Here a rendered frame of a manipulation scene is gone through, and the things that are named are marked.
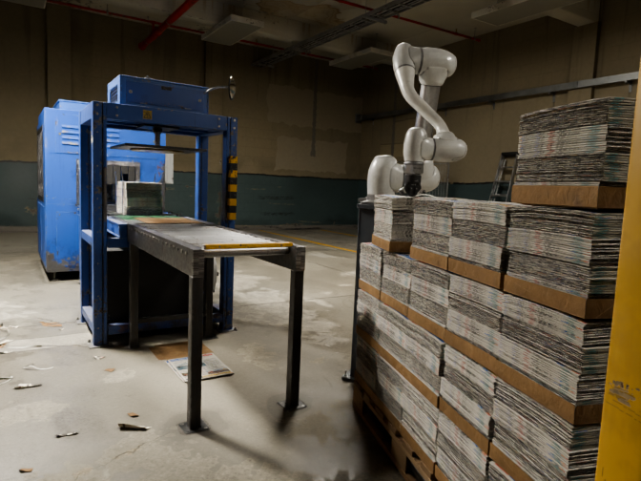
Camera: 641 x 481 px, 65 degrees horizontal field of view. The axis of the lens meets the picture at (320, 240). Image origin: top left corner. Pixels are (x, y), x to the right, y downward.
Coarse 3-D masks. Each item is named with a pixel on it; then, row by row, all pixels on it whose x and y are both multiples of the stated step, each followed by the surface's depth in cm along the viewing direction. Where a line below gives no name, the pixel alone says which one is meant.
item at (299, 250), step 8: (216, 224) 339; (240, 232) 294; (272, 240) 259; (280, 240) 258; (296, 248) 238; (304, 248) 240; (256, 256) 276; (264, 256) 267; (272, 256) 259; (280, 256) 251; (288, 256) 244; (296, 256) 238; (304, 256) 240; (280, 264) 251; (288, 264) 245; (296, 264) 238; (304, 264) 241
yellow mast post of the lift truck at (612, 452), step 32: (640, 64) 70; (640, 96) 70; (640, 128) 70; (640, 160) 70; (640, 192) 70; (640, 224) 70; (640, 256) 69; (640, 288) 69; (640, 320) 69; (640, 352) 69; (608, 384) 74; (640, 384) 69; (608, 416) 74; (640, 416) 69; (608, 448) 74; (640, 448) 69; (608, 480) 74; (640, 480) 69
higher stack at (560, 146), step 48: (528, 144) 123; (576, 144) 108; (624, 144) 101; (528, 240) 122; (576, 240) 106; (576, 288) 107; (528, 336) 122; (576, 336) 107; (576, 384) 106; (528, 432) 120; (576, 432) 107; (576, 480) 108
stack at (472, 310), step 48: (384, 288) 212; (432, 288) 172; (480, 288) 143; (384, 336) 213; (432, 336) 170; (480, 336) 142; (384, 384) 212; (432, 384) 169; (480, 384) 142; (432, 432) 168; (432, 480) 169; (480, 480) 140
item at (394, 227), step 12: (384, 204) 213; (396, 204) 200; (408, 204) 201; (384, 216) 211; (396, 216) 201; (408, 216) 202; (384, 228) 212; (396, 228) 202; (408, 228) 203; (396, 240) 202; (408, 240) 203; (396, 252) 204; (408, 252) 204
